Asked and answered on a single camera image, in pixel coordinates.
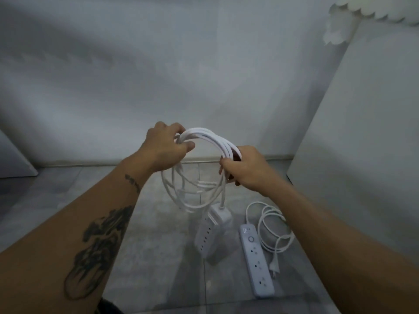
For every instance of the person's left forearm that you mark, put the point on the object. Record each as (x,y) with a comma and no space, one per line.
(75,232)

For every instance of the person's right thumb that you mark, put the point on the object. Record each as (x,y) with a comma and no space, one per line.
(229,164)

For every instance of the person's right hand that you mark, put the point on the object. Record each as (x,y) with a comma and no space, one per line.
(253,170)

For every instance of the person's right forearm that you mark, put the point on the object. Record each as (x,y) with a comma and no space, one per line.
(343,255)

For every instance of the person's left thumb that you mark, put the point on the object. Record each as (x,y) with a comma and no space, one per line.
(186,147)

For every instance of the person's left hand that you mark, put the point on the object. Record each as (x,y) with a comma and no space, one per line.
(160,150)

